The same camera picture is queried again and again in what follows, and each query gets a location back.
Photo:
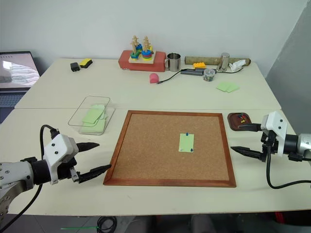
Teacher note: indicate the wood framed cork board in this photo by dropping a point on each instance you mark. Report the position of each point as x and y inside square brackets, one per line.
[150, 150]

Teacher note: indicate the wooden colourful stacking toy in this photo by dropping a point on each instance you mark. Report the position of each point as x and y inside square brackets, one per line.
[142, 57]

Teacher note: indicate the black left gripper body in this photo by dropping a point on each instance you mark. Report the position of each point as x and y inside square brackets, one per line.
[65, 170]

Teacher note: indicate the red rectangular box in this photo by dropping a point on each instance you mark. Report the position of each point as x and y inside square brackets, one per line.
[124, 61]

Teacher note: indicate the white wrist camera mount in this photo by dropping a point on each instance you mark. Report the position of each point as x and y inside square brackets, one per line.
[58, 146]
[275, 121]

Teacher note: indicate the open laptop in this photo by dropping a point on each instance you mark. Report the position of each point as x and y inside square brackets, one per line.
[17, 72]

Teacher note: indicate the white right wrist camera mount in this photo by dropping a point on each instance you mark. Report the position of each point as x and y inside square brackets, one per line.
[275, 121]

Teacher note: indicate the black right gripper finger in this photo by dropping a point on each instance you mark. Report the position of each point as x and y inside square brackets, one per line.
[251, 127]
[247, 151]

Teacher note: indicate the brown pin tray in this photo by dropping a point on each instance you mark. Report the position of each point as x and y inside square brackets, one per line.
[233, 122]

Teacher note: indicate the yellow toy brick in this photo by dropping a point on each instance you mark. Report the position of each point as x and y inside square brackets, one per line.
[199, 65]

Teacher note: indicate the brown cardboard tube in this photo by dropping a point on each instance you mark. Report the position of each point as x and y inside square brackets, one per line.
[204, 60]

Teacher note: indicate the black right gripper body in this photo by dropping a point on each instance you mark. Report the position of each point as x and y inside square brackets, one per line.
[269, 144]

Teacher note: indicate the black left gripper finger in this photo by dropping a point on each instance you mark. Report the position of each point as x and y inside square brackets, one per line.
[87, 146]
[94, 171]

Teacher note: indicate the steel tumbler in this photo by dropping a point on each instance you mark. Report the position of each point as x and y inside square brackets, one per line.
[223, 61]

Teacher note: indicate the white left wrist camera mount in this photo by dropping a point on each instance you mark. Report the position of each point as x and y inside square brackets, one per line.
[58, 146]

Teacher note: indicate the clear plastic container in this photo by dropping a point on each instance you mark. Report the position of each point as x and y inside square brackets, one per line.
[209, 75]

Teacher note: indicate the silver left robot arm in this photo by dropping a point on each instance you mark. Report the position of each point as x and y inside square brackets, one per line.
[14, 172]

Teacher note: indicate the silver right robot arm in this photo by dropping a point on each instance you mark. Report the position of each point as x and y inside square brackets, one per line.
[300, 143]

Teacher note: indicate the grey usb hub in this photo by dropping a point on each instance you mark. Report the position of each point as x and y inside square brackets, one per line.
[190, 71]

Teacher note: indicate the clear plastic box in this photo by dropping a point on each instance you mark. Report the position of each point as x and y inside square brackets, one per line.
[109, 119]

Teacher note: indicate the thin green stick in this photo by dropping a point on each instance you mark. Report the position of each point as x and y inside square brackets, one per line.
[80, 228]

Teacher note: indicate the clear plastic tray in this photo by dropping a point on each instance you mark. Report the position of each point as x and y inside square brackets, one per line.
[77, 114]

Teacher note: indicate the pink rounded block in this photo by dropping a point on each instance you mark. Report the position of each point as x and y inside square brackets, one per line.
[154, 78]

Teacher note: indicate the yellow black object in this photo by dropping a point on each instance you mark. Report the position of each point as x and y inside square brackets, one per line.
[86, 62]

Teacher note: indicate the white crumpled cloth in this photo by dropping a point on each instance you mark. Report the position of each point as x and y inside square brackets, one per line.
[236, 65]

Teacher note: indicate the black power adapter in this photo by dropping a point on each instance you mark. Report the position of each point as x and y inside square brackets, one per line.
[74, 67]

